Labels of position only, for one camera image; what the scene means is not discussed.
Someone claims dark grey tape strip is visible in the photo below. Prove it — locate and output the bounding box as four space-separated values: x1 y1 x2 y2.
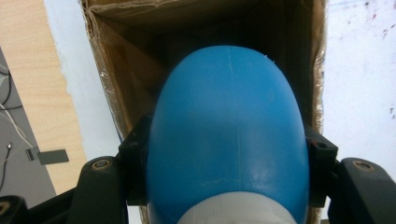
25 148 70 166

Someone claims blue cardboard box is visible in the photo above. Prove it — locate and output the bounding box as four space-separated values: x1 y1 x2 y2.
78 0 328 224

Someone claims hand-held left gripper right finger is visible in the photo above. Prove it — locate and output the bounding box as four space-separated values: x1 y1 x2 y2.
304 124 339 208

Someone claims blue bottle with white cap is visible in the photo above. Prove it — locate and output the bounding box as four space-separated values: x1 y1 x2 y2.
146 45 310 224

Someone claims white table mat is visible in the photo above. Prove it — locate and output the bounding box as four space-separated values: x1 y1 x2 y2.
43 0 396 220

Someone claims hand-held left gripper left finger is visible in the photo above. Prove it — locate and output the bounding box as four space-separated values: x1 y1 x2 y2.
118 115 154 207

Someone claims thin white cable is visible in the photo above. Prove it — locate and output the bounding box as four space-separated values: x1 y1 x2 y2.
0 103 34 149

